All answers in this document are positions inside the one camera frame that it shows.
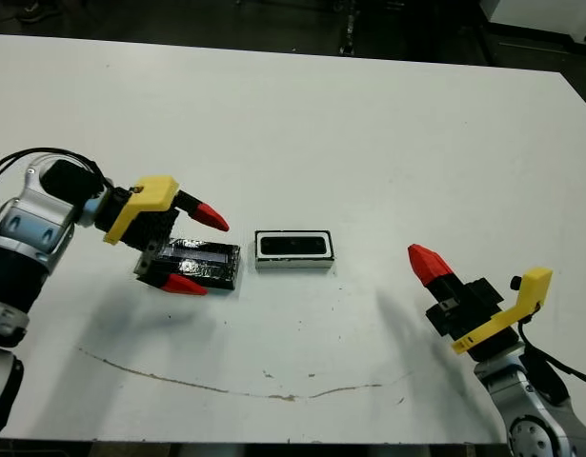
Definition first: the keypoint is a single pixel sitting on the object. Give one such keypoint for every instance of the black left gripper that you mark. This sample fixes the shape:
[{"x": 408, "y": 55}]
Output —
[{"x": 149, "y": 228}]

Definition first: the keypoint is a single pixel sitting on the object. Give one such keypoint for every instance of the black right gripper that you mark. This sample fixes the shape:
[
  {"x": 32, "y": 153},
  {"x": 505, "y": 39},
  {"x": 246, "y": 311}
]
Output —
[{"x": 473, "y": 314}]

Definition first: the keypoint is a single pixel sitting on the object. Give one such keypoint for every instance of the shiny black box lid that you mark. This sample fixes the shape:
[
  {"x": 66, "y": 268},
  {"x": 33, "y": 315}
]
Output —
[{"x": 211, "y": 266}]

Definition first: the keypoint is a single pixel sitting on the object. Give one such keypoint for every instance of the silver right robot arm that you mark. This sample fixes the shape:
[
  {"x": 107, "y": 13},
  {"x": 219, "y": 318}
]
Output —
[{"x": 526, "y": 395}]

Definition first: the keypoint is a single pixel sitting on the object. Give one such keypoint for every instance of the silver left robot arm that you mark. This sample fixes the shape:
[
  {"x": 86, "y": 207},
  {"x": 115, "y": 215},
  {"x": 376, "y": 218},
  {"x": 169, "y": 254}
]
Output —
[{"x": 30, "y": 224}]

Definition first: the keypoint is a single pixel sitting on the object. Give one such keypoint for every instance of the dark metal chair pole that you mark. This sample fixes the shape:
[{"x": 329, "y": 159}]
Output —
[{"x": 350, "y": 28}]

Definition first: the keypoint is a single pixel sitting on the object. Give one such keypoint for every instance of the yellow left wrist camera mount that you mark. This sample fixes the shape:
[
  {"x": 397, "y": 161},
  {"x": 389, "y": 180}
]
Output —
[{"x": 149, "y": 192}]

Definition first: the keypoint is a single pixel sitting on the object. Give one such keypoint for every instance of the yellow wrist camera mount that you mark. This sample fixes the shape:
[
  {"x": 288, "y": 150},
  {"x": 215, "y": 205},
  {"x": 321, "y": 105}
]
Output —
[
  {"x": 535, "y": 285},
  {"x": 149, "y": 192}
]

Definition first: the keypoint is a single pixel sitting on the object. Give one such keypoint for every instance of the white-lined camera box base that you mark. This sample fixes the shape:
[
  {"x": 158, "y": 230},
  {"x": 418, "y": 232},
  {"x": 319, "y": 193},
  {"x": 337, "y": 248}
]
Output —
[{"x": 292, "y": 264}]

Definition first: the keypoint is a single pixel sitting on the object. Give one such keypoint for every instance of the yellow right wrist camera mount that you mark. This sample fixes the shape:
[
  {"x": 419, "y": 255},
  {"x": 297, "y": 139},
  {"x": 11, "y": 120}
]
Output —
[{"x": 535, "y": 285}]

